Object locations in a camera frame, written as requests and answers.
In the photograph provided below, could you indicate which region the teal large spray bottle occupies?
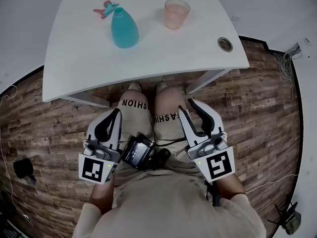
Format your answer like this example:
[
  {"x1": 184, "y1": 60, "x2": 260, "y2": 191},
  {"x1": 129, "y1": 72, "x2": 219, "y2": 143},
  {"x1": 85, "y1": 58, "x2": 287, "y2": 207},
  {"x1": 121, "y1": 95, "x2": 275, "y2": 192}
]
[{"x1": 110, "y1": 6, "x2": 140, "y2": 49}]

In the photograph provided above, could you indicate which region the pink plastic cup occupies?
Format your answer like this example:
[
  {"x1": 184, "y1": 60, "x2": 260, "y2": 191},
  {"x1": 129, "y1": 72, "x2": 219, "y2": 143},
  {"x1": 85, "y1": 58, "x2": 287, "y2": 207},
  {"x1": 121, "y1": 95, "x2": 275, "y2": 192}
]
[{"x1": 163, "y1": 0, "x2": 191, "y2": 30}]

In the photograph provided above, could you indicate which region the small black recorder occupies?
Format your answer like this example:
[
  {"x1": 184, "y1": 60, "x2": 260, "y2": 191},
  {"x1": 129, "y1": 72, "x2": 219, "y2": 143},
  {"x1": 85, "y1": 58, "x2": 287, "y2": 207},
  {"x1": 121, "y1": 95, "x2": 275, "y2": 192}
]
[{"x1": 151, "y1": 149, "x2": 171, "y2": 170}]

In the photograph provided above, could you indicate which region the black floor stand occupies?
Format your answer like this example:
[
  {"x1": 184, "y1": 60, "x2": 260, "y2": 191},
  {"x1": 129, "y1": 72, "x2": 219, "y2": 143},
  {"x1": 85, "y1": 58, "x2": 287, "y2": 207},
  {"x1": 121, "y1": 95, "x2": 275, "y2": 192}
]
[{"x1": 267, "y1": 201, "x2": 302, "y2": 235}]

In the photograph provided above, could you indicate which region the person's left shoe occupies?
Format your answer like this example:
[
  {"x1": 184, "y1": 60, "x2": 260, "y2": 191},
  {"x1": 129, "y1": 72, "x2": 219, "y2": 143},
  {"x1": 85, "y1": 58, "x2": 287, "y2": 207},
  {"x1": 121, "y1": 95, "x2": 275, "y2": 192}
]
[{"x1": 127, "y1": 82, "x2": 142, "y2": 93}]

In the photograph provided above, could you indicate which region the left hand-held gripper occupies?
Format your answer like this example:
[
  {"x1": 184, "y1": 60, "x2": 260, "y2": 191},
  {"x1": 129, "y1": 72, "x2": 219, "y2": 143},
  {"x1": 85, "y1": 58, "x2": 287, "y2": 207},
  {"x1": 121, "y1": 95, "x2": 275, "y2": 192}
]
[{"x1": 79, "y1": 108, "x2": 123, "y2": 185}]

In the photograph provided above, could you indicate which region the pink and teal spray nozzle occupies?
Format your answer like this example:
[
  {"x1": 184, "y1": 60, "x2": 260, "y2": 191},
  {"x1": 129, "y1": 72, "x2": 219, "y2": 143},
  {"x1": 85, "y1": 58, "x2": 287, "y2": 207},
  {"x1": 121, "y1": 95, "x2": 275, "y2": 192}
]
[{"x1": 93, "y1": 0, "x2": 120, "y2": 19}]

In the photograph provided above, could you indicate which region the black device with screen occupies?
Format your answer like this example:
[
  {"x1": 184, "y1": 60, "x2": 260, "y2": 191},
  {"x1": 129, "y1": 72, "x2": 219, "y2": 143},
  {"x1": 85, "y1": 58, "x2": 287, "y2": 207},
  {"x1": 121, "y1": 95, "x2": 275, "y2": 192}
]
[{"x1": 121, "y1": 133, "x2": 156, "y2": 169}]

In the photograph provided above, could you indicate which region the white table leg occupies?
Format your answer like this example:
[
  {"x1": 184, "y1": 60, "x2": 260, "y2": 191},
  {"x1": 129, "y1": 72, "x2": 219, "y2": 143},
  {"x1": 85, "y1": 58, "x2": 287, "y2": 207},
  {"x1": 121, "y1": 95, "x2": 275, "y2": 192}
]
[
  {"x1": 59, "y1": 94, "x2": 110, "y2": 109},
  {"x1": 185, "y1": 68, "x2": 233, "y2": 95}
]

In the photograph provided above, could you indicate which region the person's right leg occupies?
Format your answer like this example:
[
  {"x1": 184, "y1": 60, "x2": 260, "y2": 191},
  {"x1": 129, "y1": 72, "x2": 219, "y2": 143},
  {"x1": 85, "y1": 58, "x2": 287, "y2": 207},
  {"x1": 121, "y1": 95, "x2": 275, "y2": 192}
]
[{"x1": 154, "y1": 87, "x2": 185, "y2": 116}]

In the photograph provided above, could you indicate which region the white power box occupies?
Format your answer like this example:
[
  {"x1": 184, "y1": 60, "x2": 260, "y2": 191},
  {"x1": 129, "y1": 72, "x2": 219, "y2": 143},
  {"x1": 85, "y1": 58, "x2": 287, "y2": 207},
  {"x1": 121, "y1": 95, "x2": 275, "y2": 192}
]
[{"x1": 297, "y1": 36, "x2": 313, "y2": 58}]

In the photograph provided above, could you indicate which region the black cylindrical floor object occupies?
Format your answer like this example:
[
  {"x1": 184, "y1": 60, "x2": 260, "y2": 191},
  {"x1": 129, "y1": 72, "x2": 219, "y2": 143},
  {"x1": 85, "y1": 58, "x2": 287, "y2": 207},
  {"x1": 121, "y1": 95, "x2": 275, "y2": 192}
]
[{"x1": 12, "y1": 158, "x2": 37, "y2": 185}]

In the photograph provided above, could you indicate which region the round table cable grommet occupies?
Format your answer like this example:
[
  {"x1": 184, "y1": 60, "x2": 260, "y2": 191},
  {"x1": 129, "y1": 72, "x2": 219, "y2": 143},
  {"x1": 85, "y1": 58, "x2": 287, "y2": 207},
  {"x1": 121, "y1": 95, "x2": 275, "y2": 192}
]
[{"x1": 217, "y1": 36, "x2": 234, "y2": 52}]

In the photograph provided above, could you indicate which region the grey cable bundle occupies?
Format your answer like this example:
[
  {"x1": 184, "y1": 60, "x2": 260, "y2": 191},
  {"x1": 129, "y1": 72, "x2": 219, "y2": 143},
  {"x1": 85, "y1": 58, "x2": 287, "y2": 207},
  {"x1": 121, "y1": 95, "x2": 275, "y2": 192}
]
[{"x1": 266, "y1": 43, "x2": 303, "y2": 101}]

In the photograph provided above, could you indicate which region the person's left leg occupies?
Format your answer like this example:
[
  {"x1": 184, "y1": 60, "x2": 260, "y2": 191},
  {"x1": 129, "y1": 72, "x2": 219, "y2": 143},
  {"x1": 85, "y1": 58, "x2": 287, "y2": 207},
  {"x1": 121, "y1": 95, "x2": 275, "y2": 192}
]
[{"x1": 121, "y1": 89, "x2": 149, "y2": 104}]

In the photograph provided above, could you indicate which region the black cable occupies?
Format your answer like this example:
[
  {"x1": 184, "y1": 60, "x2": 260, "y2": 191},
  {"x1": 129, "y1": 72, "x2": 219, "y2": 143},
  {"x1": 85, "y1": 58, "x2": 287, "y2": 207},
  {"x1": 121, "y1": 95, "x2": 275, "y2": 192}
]
[{"x1": 155, "y1": 136, "x2": 186, "y2": 146}]

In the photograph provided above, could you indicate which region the person's leg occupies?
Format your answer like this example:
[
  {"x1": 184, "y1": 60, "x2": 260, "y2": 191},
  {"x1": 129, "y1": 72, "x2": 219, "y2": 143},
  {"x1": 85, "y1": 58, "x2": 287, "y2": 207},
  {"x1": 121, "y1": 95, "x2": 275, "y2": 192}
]
[
  {"x1": 154, "y1": 87, "x2": 185, "y2": 116},
  {"x1": 121, "y1": 89, "x2": 149, "y2": 104}
]

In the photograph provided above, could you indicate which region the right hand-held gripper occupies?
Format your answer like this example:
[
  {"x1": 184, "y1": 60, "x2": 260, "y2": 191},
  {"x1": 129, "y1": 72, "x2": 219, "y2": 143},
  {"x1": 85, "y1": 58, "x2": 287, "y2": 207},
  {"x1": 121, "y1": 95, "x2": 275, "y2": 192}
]
[{"x1": 177, "y1": 98, "x2": 235, "y2": 183}]

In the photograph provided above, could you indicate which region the person's left forearm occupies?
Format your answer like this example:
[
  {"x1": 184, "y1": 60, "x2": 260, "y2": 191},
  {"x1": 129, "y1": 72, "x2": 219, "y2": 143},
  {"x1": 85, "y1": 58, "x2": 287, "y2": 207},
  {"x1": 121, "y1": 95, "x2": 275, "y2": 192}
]
[{"x1": 88, "y1": 181, "x2": 116, "y2": 214}]

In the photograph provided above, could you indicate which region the person's right forearm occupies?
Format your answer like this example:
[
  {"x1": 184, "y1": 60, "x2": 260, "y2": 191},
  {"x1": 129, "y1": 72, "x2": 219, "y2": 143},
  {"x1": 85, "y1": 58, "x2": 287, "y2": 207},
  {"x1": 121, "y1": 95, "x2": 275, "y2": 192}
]
[{"x1": 215, "y1": 174, "x2": 246, "y2": 199}]

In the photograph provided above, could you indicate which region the thin white floor cable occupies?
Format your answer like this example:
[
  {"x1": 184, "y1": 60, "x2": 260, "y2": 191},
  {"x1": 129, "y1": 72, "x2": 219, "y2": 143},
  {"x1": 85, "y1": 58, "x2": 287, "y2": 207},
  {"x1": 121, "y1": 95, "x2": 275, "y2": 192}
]
[
  {"x1": 245, "y1": 174, "x2": 299, "y2": 194},
  {"x1": 0, "y1": 84, "x2": 34, "y2": 227}
]

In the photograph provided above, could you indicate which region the person's beige shirt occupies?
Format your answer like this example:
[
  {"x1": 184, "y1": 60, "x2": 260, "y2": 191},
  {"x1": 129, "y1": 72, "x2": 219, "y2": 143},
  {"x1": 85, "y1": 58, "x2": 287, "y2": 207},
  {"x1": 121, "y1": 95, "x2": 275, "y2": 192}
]
[{"x1": 73, "y1": 169, "x2": 267, "y2": 238}]

